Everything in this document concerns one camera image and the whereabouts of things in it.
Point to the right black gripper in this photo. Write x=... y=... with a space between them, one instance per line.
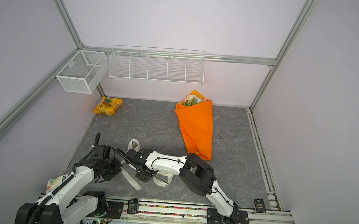
x=145 y=179

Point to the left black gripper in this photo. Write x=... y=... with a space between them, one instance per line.
x=117 y=165

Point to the cream printed ribbon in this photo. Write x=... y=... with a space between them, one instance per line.
x=135 y=145

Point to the orange wrapping paper sheet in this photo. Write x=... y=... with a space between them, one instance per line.
x=196 y=125

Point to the white fake rose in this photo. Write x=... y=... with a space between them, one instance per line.
x=188 y=104

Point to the cream fake rose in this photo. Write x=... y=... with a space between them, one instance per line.
x=193 y=99

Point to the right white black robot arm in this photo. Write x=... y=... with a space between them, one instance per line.
x=196 y=173

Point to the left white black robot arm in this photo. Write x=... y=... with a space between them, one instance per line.
x=58 y=206

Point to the colourful tissue pack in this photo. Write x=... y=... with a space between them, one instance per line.
x=55 y=182

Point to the yellow snack bag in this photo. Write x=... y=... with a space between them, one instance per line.
x=108 y=106

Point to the white mesh box basket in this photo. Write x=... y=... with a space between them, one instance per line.
x=83 y=72

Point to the black labelled box right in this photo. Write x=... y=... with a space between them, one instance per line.
x=259 y=206

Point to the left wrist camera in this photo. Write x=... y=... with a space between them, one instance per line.
x=101 y=153

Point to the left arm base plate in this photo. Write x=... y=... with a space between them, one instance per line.
x=113 y=210

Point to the black box on rail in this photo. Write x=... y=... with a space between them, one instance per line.
x=133 y=206

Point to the white wire shelf basket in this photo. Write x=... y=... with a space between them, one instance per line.
x=157 y=64

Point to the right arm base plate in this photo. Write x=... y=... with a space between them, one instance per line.
x=237 y=217

